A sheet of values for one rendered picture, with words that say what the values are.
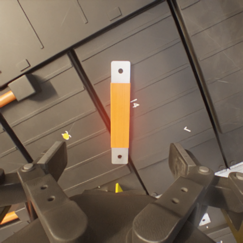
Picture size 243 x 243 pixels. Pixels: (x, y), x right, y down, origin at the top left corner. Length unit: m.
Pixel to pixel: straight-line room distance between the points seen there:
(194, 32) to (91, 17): 0.13
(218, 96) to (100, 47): 0.18
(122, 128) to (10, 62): 0.18
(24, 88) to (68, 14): 0.11
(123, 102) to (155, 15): 0.12
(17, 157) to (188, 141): 0.27
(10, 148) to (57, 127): 0.09
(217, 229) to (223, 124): 0.21
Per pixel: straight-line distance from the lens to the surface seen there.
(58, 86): 0.26
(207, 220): 0.40
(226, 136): 0.32
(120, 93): 0.24
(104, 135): 0.27
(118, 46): 0.25
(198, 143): 0.29
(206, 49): 0.27
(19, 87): 0.26
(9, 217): 0.39
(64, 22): 0.26
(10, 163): 0.34
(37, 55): 0.26
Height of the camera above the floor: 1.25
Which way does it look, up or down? 73 degrees down
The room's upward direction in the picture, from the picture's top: 178 degrees counter-clockwise
